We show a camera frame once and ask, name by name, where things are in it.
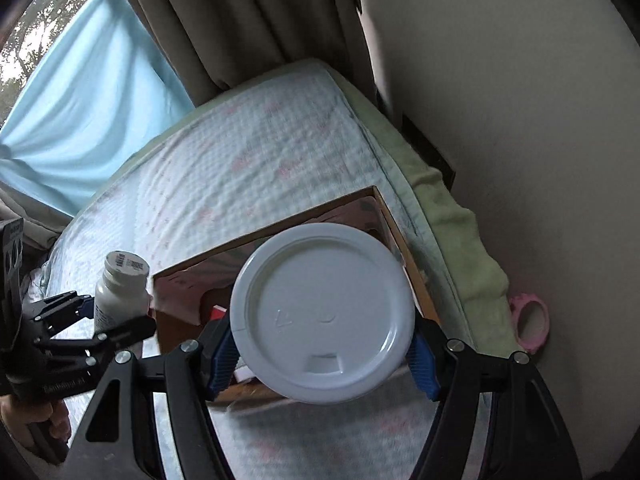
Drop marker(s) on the brown curtain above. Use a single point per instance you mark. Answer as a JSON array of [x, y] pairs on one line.
[[43, 225], [215, 45]]

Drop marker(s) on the pink ring object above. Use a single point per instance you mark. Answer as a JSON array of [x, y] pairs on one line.
[[530, 320]]

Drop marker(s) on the light blue hanging cloth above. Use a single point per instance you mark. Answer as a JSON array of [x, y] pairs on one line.
[[102, 91]]

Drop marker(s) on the left brown curtain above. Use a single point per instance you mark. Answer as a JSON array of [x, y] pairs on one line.
[[43, 225]]

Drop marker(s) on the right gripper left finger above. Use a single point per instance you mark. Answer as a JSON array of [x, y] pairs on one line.
[[149, 417]]

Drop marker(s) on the white pill bottle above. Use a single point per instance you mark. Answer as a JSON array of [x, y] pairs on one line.
[[121, 293]]

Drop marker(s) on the green mattress cover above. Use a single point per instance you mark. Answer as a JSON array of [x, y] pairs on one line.
[[285, 142]]

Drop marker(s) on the large white lid green jar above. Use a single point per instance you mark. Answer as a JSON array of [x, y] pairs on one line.
[[322, 313]]

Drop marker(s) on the cardboard box with pink lining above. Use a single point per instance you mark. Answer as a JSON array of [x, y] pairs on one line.
[[185, 293]]

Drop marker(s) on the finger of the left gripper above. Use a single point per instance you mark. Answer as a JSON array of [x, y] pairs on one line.
[[56, 313], [120, 337]]

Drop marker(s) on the person's left hand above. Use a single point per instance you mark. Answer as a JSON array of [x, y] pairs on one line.
[[18, 415]]

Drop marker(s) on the window with trees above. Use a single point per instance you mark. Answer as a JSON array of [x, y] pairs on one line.
[[33, 35]]

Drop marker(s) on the checkered floral bed sheet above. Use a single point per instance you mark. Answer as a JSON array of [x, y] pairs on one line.
[[379, 436]]

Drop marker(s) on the red rectangular box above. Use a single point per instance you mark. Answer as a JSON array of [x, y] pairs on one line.
[[217, 312]]

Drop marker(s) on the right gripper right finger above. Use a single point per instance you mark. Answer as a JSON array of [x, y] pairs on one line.
[[526, 435]]

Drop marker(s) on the right brown curtain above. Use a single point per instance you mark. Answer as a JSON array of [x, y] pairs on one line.
[[215, 45]]

